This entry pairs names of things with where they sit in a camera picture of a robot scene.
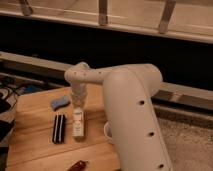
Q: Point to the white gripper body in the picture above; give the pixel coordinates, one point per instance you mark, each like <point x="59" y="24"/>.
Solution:
<point x="79" y="91"/>

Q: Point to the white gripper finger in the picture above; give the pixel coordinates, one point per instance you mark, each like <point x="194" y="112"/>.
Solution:
<point x="74" y="104"/>
<point x="83" y="103"/>

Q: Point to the small clear white bottle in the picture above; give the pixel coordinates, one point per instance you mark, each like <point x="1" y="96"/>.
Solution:
<point x="78" y="123"/>

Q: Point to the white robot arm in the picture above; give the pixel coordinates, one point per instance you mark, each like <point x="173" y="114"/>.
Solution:
<point x="127" y="91"/>

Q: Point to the blue sponge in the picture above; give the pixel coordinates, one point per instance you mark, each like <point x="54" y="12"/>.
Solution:
<point x="60" y="102"/>

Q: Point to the black white striped eraser block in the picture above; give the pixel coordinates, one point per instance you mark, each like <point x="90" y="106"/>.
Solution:
<point x="58" y="129"/>

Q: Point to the wooden table board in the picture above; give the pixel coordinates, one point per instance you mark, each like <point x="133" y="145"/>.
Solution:
<point x="31" y="147"/>

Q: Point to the red brown pocket tool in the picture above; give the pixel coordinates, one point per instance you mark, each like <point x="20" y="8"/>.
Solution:
<point x="78" y="166"/>

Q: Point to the dark cable clutter at left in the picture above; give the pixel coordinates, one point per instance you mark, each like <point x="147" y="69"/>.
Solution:
<point x="8" y="99"/>

